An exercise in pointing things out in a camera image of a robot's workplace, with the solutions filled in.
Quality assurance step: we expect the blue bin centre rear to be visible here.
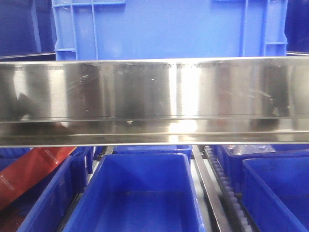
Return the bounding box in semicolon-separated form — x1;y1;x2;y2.
113;145;193;161

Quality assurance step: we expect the blue bin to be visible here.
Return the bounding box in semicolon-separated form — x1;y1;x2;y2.
0;146;95;232
113;145;193;161
64;154;205;232
242;157;309;232
212;144;309;193

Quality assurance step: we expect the blue bin centre lower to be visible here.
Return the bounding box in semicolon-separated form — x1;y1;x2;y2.
64;154;205;232

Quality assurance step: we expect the blue bin right rear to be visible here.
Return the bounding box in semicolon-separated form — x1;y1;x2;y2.
212;144;309;193

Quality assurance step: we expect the large blue crate upper shelf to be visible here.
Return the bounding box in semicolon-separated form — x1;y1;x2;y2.
52;0;288;60

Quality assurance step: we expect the blue bin left lower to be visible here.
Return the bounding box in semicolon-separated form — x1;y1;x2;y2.
0;146;95;232

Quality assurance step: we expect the blue bin right front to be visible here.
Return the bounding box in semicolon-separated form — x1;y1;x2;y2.
242;157;309;232

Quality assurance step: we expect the clear plastic bag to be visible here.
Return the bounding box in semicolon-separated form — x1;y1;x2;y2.
226;145;276;155

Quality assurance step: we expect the white roller track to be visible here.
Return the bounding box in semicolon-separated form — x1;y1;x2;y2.
203;145;258;232

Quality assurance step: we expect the red flat package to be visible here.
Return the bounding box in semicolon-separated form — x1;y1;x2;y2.
0;146;76;210

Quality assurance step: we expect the dark blue crate upper left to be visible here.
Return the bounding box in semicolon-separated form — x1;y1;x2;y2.
0;0;56;57

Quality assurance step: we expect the steel divider rail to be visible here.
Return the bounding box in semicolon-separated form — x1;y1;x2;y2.
191;145;233;232

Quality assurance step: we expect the stainless steel shelf rail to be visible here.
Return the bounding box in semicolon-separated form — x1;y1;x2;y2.
0;56;309;147

